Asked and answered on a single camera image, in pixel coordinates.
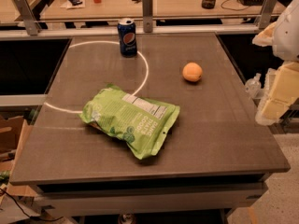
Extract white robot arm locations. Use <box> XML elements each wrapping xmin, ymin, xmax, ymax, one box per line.
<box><xmin>252</xmin><ymin>0</ymin><xmax>299</xmax><ymax>126</ymax></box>

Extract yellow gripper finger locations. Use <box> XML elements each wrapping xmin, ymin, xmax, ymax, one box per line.
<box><xmin>252</xmin><ymin>22</ymin><xmax>276</xmax><ymax>47</ymax></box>
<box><xmin>255</xmin><ymin>62</ymin><xmax>299</xmax><ymax>126</ymax></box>

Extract black floor cable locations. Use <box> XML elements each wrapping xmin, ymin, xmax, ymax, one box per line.
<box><xmin>0</xmin><ymin>187</ymin><xmax>64</xmax><ymax>222</ymax></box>

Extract grey metal bracket left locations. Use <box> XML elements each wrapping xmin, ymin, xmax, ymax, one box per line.
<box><xmin>13</xmin><ymin>0</ymin><xmax>41</xmax><ymax>35</ymax></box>

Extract green chip bag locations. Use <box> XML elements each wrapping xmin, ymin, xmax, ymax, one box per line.
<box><xmin>79</xmin><ymin>85</ymin><xmax>180</xmax><ymax>160</ymax></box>

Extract grey metal bracket right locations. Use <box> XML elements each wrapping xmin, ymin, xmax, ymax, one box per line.
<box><xmin>255</xmin><ymin>0</ymin><xmax>278</xmax><ymax>30</ymax></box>

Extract grey metal bracket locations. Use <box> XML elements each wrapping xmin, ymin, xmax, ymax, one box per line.
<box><xmin>142</xmin><ymin>0</ymin><xmax>153</xmax><ymax>33</ymax></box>
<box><xmin>13</xmin><ymin>0</ymin><xmax>41</xmax><ymax>35</ymax></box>
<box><xmin>255</xmin><ymin>0</ymin><xmax>278</xmax><ymax>30</ymax></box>

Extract grey metal bracket middle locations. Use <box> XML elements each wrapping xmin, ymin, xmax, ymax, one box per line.
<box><xmin>142</xmin><ymin>0</ymin><xmax>153</xmax><ymax>33</ymax></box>

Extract black mesh pencil cup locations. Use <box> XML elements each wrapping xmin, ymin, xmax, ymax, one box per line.
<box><xmin>202</xmin><ymin>0</ymin><xmax>216</xmax><ymax>9</ymax></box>

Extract blue pepsi can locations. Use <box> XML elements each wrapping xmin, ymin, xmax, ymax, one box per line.
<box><xmin>117</xmin><ymin>18</ymin><xmax>137</xmax><ymax>57</ymax></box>

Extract orange fruit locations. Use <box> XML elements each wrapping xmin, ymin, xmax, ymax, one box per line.
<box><xmin>182</xmin><ymin>63</ymin><xmax>203</xmax><ymax>82</ymax></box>

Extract brown cardboard box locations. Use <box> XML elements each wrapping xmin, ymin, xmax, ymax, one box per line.
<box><xmin>0</xmin><ymin>116</ymin><xmax>36</xmax><ymax>197</ymax></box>

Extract black cable on desk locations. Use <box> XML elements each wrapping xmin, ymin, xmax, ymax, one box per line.
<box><xmin>220</xmin><ymin>0</ymin><xmax>252</xmax><ymax>11</ymax></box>

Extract clear plastic bottle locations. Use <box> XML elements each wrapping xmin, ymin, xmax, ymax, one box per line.
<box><xmin>245</xmin><ymin>73</ymin><xmax>262</xmax><ymax>98</ymax></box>

